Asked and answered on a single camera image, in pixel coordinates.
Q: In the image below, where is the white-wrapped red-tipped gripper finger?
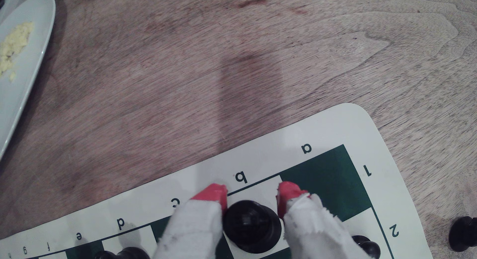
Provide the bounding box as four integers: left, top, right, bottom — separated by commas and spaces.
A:
153, 183, 229, 259
277, 181, 369, 259

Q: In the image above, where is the black chess rook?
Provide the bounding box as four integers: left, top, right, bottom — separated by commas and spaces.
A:
223, 199, 282, 254

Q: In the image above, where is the black chess pawn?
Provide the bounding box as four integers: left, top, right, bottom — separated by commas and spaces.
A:
350, 235, 381, 259

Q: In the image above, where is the black chess piece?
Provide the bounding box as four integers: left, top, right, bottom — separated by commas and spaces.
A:
448, 216, 477, 252
94, 246, 150, 259

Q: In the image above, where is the green and cream chess mat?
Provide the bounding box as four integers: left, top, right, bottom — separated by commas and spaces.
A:
0, 103, 435, 259

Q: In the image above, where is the pale grey round plate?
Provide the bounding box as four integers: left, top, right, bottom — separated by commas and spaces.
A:
0, 0, 56, 161

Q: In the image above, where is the yellow mashed food pile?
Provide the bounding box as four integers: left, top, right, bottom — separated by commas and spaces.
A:
0, 21, 35, 82

